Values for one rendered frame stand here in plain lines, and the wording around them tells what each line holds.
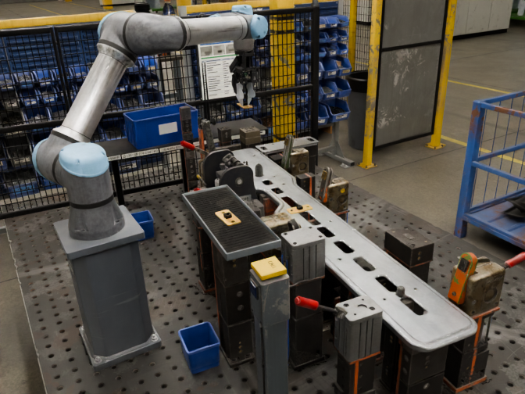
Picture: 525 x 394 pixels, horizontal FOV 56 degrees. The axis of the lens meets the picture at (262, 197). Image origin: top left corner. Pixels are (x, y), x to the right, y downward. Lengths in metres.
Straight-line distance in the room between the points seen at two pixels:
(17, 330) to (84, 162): 1.87
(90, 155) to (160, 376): 0.65
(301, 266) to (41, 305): 1.01
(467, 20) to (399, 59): 8.40
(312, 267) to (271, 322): 0.25
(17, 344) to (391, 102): 3.53
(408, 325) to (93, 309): 0.84
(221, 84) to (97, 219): 1.31
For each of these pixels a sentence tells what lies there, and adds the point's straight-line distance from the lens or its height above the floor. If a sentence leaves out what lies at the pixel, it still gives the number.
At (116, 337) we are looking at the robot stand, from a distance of 1.56.
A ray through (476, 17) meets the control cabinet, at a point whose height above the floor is 0.45.
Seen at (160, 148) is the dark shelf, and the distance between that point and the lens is 2.27.
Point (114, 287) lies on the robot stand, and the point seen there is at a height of 0.95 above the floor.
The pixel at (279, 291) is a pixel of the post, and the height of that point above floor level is 1.11.
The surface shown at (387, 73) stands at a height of 0.83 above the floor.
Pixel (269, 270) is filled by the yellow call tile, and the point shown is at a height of 1.16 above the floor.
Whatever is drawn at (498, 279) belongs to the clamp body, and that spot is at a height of 1.04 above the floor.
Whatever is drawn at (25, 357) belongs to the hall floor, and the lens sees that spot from 2.89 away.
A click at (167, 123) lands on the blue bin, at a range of 2.28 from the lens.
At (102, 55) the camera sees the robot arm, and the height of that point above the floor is 1.53.
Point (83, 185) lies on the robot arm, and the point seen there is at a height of 1.25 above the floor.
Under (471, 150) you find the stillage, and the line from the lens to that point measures 3.42.
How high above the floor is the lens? 1.75
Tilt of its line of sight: 25 degrees down
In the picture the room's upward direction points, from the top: 2 degrees counter-clockwise
